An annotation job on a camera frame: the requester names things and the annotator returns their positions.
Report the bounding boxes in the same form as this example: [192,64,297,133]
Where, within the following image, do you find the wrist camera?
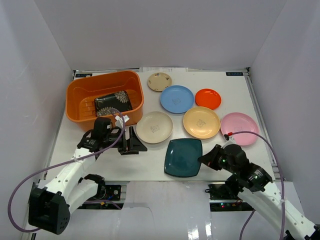
[114,115,130,128]
[222,132,236,149]

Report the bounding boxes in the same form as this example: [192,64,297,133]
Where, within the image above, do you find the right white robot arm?
[198,144,320,240]

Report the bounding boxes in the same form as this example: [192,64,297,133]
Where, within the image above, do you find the black floral square plate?
[94,90,133,117]

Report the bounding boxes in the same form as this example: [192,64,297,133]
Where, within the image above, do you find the yellow round plate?
[182,106,221,140]

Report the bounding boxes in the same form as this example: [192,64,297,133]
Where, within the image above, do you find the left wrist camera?
[114,115,130,128]

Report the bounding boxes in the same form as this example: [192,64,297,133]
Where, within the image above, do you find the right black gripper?
[198,144,239,176]

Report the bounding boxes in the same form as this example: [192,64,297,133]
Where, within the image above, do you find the teal square plate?
[164,138,203,178]

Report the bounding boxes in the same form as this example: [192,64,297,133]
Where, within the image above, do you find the pink round plate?
[220,112,259,146]

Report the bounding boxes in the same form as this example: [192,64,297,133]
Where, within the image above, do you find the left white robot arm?
[28,117,148,235]

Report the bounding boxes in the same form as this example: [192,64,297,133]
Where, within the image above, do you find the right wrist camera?
[222,132,236,149]

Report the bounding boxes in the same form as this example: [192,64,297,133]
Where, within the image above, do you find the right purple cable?
[224,130,286,240]

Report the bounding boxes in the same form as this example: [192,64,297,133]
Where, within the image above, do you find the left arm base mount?
[78,184,126,210]

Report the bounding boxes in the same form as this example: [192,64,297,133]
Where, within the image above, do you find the orange plastic bin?
[65,70,144,132]

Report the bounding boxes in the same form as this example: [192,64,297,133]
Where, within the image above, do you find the orange round plate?
[195,88,222,110]

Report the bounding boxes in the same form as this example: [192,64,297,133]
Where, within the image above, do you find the white paper sheets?
[139,67,203,73]

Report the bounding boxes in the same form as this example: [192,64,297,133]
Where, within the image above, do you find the small beige floral plate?
[147,72,173,92]

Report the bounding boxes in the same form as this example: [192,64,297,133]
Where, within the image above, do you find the blue round plate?
[160,85,195,114]

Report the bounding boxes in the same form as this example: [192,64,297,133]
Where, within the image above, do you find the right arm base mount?
[204,181,253,212]

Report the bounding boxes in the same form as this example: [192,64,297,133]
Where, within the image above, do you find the cream round plate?
[136,111,174,144]

